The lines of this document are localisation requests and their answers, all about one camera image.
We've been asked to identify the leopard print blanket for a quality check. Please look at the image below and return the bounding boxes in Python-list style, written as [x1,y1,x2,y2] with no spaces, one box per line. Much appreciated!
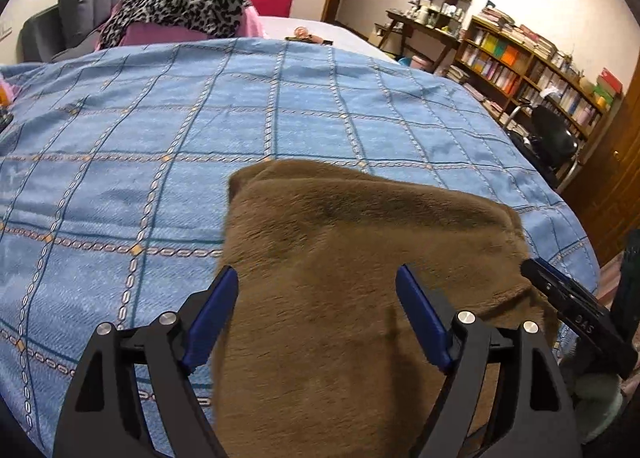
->
[96,0,254,50]

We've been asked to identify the black office chair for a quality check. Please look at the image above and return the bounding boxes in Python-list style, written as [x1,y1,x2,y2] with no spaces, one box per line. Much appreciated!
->
[502,99,580,190]

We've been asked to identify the wooden bookshelf with books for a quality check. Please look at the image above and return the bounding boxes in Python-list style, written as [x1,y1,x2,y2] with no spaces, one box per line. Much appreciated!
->
[449,14,616,146]

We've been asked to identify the wooden desk with shelf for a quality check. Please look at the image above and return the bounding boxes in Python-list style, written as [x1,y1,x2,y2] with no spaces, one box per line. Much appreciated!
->
[376,0,473,73]

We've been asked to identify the wooden wardrobe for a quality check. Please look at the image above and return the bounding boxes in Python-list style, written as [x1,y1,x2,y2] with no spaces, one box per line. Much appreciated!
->
[563,76,640,265]

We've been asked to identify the grey tufted headboard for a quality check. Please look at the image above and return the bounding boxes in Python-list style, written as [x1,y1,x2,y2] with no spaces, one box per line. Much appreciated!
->
[20,0,119,63]

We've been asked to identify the brown fleece pants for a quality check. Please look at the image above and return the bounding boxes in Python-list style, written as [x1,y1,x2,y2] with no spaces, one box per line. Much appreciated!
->
[213,160,559,457]

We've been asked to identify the blue patterned bedspread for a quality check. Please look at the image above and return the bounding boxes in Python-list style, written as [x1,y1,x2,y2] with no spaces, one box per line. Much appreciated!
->
[1,38,600,454]

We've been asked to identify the small doll on bed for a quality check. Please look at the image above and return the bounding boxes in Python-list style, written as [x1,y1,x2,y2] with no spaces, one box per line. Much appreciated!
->
[284,26,333,46]

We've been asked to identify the pink pillow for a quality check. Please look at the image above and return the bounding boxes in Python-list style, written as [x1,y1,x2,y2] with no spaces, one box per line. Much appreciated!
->
[96,0,264,46]

